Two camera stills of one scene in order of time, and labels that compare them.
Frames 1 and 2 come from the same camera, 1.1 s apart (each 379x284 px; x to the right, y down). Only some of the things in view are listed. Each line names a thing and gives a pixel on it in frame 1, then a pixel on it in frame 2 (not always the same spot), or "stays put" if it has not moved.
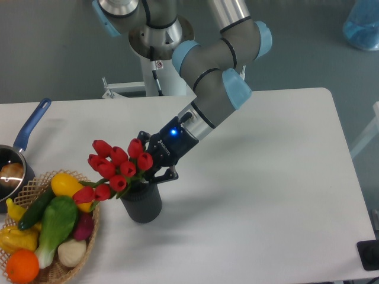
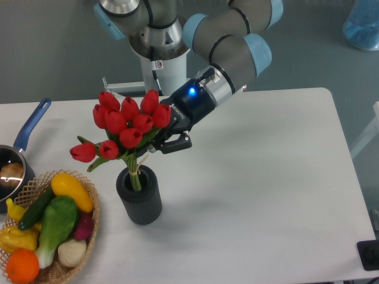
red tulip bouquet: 119,171 → 124,129
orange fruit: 22,265 stays put
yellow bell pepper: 13,239 stays put
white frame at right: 374,132 stays put
